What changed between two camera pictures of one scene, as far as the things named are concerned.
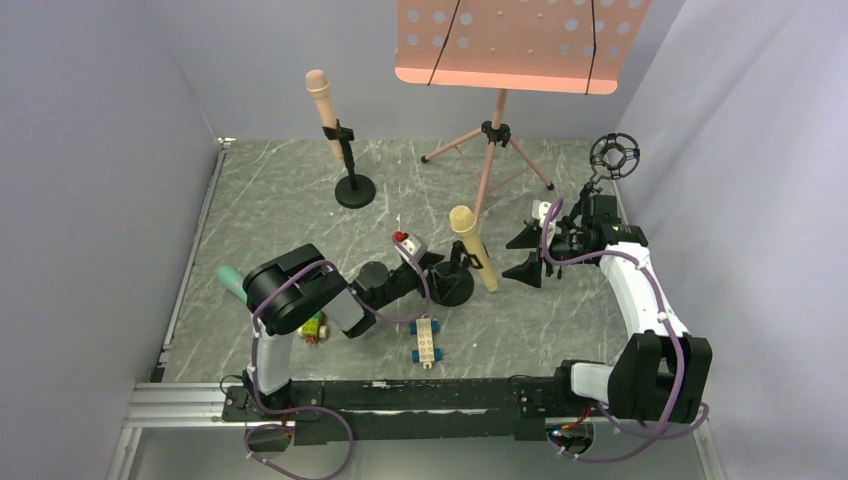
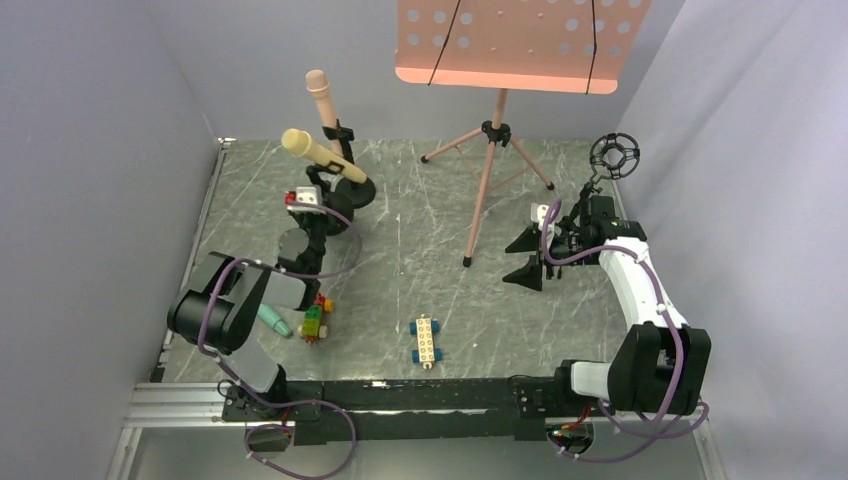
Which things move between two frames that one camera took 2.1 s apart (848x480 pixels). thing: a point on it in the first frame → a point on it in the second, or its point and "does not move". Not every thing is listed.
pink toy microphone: [318, 83] does not move
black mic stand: [452, 283] → [336, 200]
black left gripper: [436, 270] → [329, 201]
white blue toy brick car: [426, 353] does not move
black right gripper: [553, 245] does not move
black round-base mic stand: [353, 190] does not move
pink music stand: [567, 46] does not move
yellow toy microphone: [463, 220] → [300, 143]
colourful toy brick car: [312, 329] does not move
